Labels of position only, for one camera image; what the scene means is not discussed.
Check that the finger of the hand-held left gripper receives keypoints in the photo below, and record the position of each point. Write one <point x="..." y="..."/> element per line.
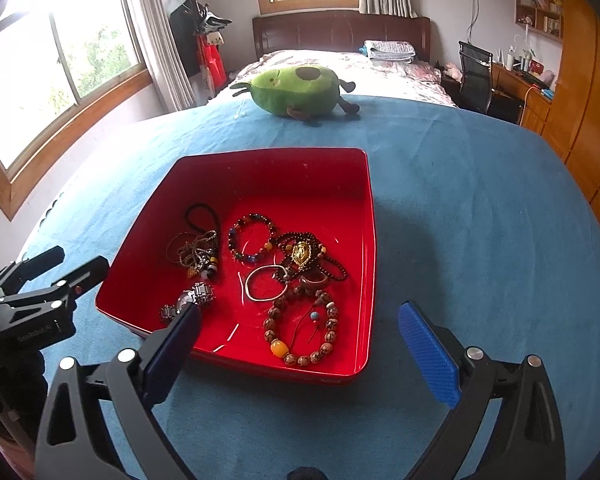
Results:
<point x="35" y="265"/>
<point x="85" y="275"/>

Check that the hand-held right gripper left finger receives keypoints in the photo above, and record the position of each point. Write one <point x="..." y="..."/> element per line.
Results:
<point x="172" y="355"/>

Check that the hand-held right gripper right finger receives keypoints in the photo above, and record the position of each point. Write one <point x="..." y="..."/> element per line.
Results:
<point x="427" y="355"/>

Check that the silver wristwatch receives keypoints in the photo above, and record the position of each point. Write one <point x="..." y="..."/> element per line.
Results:
<point x="200" y="292"/>

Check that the silver bangle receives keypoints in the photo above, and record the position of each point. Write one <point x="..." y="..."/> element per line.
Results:
<point x="262" y="300"/>

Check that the gold pendant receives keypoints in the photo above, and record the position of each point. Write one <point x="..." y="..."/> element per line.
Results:
<point x="302" y="254"/>

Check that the red box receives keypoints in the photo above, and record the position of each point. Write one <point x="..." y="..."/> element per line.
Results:
<point x="305" y="180"/>

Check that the white sheer curtain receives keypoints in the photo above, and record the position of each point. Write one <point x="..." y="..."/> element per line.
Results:
<point x="162" y="45"/>

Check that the red bag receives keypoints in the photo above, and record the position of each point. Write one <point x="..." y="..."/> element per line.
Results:
<point x="212" y="67"/>

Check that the coat rack with clothes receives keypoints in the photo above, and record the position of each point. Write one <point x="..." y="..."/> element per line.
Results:
<point x="185" y="35"/>

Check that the wooden desk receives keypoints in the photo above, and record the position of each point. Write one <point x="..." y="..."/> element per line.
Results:
<point x="530" y="105"/>

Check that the green avocado plush toy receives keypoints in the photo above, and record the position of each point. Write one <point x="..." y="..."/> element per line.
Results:
<point x="292" y="90"/>

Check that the pink floral bed sheet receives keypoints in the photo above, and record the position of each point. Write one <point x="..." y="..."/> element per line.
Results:
<point x="395" y="77"/>

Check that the black office chair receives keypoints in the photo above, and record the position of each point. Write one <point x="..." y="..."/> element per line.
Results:
<point x="475" y="75"/>

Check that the pink plush toy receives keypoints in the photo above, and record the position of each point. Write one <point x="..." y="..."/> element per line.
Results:
<point x="453" y="71"/>

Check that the folded grey blanket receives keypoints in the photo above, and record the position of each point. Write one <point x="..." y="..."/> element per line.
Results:
<point x="390" y="51"/>

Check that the wooden wardrobe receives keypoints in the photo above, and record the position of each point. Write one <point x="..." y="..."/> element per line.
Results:
<point x="590" y="85"/>

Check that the dark wooden headboard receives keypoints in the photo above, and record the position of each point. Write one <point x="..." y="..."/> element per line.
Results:
<point x="340" y="32"/>

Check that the large wooden frame window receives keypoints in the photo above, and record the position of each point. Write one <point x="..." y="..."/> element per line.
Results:
<point x="55" y="60"/>

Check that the wall bookshelf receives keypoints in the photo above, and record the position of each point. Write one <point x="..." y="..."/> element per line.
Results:
<point x="540" y="12"/>

